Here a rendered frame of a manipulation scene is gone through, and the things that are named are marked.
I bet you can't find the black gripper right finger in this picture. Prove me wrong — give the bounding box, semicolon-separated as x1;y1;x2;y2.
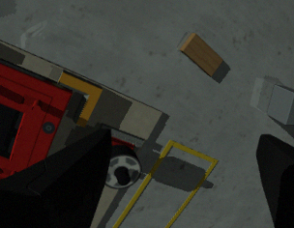
256;133;294;228

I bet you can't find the black tyre with grey wheel rim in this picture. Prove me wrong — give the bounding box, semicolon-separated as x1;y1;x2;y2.
105;145;142;188

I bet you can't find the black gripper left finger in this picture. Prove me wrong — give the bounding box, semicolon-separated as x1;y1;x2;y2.
0;129;112;228

